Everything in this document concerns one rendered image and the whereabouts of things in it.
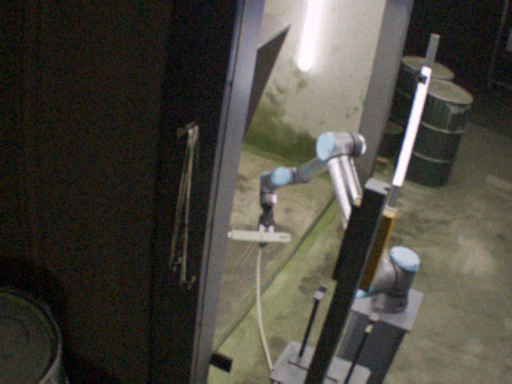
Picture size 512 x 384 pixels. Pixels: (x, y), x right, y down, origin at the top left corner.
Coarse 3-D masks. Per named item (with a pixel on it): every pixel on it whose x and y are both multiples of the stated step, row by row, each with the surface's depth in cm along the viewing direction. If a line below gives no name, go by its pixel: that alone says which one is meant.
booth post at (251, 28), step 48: (192, 0) 147; (240, 0) 143; (192, 48) 154; (240, 48) 154; (192, 96) 160; (240, 96) 167; (240, 144) 180; (192, 192) 174; (192, 240) 183; (192, 288) 192; (192, 336) 203
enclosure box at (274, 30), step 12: (264, 12) 275; (264, 24) 259; (276, 24) 265; (288, 24) 271; (264, 36) 244; (276, 36) 281; (264, 48) 286; (276, 48) 284; (264, 60) 289; (264, 72) 293; (252, 84) 298; (264, 84) 296; (252, 96) 301; (252, 108) 304
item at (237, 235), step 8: (232, 232) 301; (240, 232) 301; (248, 232) 302; (256, 232) 302; (264, 232) 303; (240, 240) 304; (248, 240) 302; (256, 240) 302; (264, 240) 302; (272, 240) 303; (280, 240) 303; (288, 240) 303
